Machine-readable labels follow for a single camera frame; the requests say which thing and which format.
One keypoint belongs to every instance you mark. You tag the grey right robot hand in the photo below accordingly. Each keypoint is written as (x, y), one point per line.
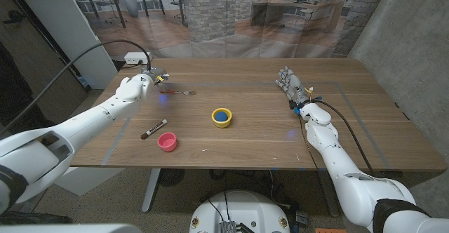
(294, 87)

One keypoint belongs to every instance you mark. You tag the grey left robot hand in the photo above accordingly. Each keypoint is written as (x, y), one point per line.
(154, 76)

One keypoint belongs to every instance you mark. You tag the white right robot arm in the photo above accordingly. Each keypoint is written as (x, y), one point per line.
(343, 170)

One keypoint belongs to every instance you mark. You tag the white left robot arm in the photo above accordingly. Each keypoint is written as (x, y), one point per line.
(70, 138)

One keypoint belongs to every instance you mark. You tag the brown and white marker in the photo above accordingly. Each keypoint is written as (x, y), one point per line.
(154, 128)

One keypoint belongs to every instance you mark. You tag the blue ball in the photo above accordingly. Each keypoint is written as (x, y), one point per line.
(221, 116)

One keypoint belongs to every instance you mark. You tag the white power strip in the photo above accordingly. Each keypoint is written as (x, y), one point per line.
(137, 57)

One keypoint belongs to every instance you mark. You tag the pink cup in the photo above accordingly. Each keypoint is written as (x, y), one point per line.
(167, 142)

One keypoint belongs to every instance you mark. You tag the yellow cup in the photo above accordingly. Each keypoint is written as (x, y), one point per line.
(221, 123)

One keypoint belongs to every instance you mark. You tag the printed office backdrop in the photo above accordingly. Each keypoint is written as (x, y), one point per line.
(217, 19)

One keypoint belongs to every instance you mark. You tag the black round fan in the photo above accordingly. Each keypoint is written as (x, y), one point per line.
(172, 177)

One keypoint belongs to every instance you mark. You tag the dark grey table leg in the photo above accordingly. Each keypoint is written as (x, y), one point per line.
(329, 194)

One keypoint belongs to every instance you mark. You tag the light grey table leg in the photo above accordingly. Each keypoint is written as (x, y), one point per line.
(151, 191)

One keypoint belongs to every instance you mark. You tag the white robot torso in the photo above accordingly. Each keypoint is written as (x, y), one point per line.
(240, 210)

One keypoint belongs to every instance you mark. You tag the white wall panel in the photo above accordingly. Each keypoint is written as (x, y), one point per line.
(66, 29)

